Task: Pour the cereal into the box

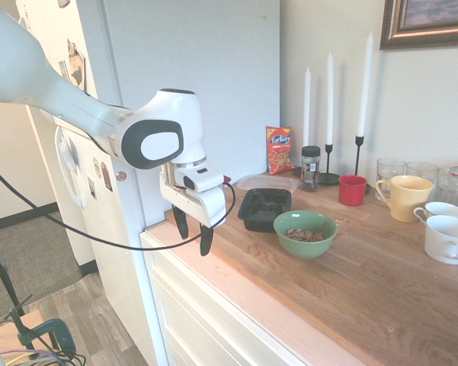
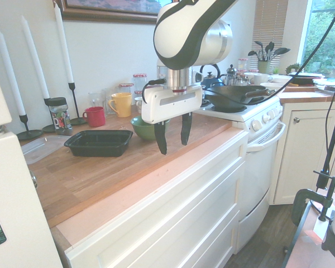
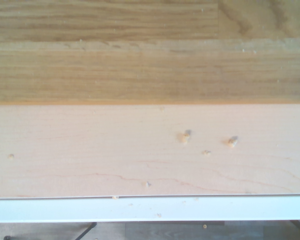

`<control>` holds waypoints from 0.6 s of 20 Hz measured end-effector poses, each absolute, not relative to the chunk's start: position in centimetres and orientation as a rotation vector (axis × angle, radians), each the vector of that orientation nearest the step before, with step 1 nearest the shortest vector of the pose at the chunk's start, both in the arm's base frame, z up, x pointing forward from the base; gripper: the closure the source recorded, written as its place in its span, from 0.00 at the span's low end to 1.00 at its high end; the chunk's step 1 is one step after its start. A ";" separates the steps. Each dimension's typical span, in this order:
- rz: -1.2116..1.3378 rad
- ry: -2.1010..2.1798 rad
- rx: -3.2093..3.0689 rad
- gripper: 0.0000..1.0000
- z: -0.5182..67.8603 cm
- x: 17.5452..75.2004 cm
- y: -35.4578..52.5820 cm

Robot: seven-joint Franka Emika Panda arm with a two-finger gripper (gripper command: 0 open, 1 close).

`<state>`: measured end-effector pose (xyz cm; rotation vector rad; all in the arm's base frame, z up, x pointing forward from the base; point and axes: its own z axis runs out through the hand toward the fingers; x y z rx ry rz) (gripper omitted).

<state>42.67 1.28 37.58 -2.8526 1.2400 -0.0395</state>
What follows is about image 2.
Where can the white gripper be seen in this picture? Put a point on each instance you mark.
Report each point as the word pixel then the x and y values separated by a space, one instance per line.
pixel 167 107

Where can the green ceramic bowl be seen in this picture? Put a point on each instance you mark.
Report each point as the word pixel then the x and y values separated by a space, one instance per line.
pixel 145 133

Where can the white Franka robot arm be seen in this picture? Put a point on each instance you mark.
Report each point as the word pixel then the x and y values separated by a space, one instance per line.
pixel 178 28

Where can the small white cup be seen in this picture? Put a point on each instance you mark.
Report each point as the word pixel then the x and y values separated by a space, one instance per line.
pixel 138 104

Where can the yellow ceramic mug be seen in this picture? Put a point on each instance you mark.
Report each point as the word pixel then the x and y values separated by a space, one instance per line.
pixel 123 106

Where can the tall jar red checked lid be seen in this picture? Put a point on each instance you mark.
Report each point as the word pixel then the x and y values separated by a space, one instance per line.
pixel 139 82

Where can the short jar red checked lid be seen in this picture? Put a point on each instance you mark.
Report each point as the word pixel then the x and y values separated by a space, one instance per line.
pixel 126 88

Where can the blue kettle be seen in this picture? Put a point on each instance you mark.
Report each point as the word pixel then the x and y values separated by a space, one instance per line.
pixel 212 79

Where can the black wok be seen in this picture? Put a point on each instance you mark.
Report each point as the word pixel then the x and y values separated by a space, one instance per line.
pixel 229 96

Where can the clear glass mug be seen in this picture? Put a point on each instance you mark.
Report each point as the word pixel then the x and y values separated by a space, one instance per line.
pixel 108 100
pixel 95 100

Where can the black plastic food container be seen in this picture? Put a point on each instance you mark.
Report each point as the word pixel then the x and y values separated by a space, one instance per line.
pixel 99 149

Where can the white drawer cabinet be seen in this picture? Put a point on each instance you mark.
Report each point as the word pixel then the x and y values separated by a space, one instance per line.
pixel 167 212

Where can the red enamel mug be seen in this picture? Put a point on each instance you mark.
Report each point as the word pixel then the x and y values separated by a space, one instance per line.
pixel 96 118

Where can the glass french press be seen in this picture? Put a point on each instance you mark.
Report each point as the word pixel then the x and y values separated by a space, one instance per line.
pixel 231 76

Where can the white stove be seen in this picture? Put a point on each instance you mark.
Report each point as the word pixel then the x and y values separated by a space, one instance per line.
pixel 259 156

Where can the white mug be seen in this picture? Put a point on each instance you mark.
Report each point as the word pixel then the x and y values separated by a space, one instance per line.
pixel 261 79

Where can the white shallow bowl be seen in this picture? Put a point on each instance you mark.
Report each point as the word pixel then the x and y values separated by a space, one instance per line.
pixel 269 86

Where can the green utensil crock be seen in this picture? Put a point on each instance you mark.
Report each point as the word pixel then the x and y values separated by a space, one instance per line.
pixel 263 67

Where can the spice jar with black lid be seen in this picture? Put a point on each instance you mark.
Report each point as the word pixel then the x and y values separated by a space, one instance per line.
pixel 60 117

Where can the white deep bowl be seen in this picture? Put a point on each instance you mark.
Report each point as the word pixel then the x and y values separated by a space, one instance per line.
pixel 282 79

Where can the clear plastic lid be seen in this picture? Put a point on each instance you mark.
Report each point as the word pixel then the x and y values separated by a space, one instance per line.
pixel 42 148

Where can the white cabinet with knob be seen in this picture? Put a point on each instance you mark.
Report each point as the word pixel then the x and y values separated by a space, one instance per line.
pixel 304 156

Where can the black spatula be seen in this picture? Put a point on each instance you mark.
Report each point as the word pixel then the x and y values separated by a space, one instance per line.
pixel 280 51

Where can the small green plant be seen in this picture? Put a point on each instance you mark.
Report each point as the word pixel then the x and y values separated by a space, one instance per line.
pixel 292 67

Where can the wood framed picture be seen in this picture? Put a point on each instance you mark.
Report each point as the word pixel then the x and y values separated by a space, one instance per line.
pixel 109 14

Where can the white taper candle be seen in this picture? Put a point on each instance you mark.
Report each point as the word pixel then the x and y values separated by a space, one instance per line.
pixel 63 44
pixel 11 75
pixel 35 58

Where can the green metal clamp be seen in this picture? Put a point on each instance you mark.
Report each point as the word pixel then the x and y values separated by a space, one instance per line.
pixel 298 203

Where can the wooden window blind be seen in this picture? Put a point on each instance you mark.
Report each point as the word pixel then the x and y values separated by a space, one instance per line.
pixel 270 25

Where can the clear glass plate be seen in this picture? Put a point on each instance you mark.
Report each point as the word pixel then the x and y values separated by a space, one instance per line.
pixel 329 83

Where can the robot mounting table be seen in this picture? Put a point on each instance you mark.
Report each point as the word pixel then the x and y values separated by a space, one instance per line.
pixel 304 248

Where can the window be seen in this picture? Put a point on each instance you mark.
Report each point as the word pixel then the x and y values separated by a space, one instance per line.
pixel 326 36

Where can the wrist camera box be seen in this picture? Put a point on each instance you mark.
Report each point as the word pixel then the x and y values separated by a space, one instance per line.
pixel 197 76

